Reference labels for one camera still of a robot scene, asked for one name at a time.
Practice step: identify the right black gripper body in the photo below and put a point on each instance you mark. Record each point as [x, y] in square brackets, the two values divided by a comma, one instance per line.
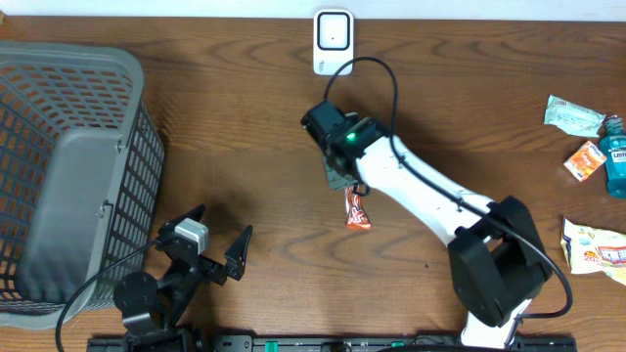
[334, 179]

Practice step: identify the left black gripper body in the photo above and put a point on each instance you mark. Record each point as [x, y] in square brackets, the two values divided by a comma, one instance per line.
[213, 273]

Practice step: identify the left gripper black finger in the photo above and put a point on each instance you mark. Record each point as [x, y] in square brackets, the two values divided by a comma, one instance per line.
[236, 254]
[195, 214]

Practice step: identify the red chocolate bar wrapper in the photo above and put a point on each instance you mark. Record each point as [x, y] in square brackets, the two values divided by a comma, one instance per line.
[356, 217]

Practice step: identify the teal wet wipes pack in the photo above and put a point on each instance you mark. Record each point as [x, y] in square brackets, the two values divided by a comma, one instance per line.
[572, 119]

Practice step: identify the orange tissue pack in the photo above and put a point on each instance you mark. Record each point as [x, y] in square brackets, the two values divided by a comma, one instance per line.
[585, 161]

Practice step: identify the yellow snack package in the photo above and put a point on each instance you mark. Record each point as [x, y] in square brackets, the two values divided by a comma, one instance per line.
[589, 250]

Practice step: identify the blue liquid bottle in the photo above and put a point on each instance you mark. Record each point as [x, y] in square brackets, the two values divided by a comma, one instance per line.
[612, 146]

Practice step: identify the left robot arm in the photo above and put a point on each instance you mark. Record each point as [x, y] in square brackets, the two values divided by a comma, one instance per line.
[151, 308]

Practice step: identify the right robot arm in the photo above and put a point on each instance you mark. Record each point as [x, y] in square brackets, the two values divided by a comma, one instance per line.
[495, 252]

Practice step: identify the white barcode scanner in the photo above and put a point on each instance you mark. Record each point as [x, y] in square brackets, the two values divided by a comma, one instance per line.
[333, 40]

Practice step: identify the grey plastic shopping basket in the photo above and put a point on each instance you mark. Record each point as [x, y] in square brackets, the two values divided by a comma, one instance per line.
[81, 163]

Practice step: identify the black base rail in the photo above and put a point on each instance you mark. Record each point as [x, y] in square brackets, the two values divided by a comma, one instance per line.
[247, 343]

